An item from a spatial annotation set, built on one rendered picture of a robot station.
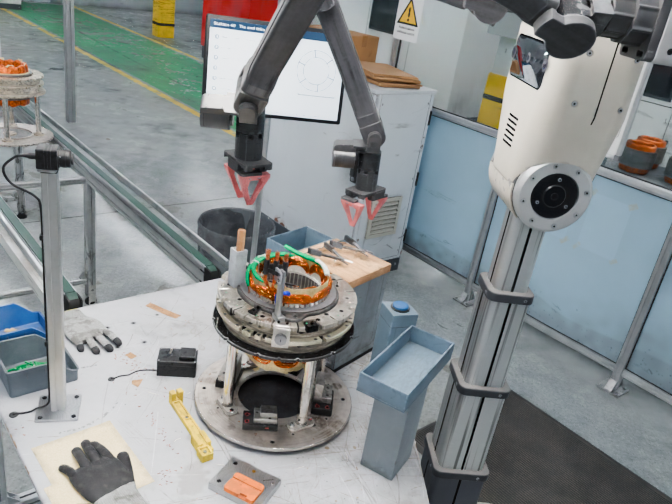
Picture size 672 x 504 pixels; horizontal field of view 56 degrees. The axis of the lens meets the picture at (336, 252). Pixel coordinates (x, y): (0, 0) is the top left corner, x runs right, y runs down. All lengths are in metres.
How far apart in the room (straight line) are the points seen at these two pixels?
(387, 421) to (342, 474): 0.16
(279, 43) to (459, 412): 0.97
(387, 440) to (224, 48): 1.50
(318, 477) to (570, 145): 0.86
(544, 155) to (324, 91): 1.27
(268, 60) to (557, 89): 0.52
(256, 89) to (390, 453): 0.81
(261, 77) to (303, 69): 1.23
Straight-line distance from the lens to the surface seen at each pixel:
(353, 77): 1.57
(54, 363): 1.52
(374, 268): 1.70
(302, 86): 2.41
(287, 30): 1.09
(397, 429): 1.40
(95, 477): 1.41
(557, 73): 1.26
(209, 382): 1.64
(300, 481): 1.44
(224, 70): 2.37
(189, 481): 1.42
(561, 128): 1.28
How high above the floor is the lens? 1.79
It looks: 24 degrees down
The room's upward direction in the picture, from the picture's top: 9 degrees clockwise
